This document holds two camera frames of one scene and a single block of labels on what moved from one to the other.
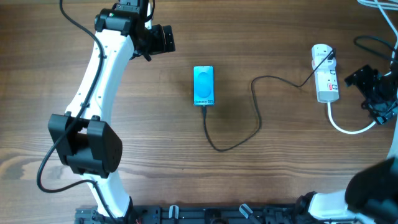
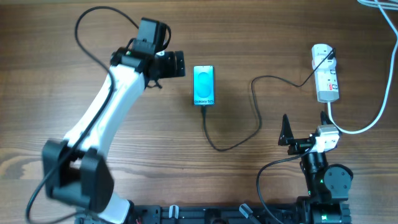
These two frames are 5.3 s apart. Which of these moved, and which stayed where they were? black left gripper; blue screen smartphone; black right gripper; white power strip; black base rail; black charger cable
Moved: black right gripper; black left gripper
Stayed: white power strip; blue screen smartphone; black base rail; black charger cable
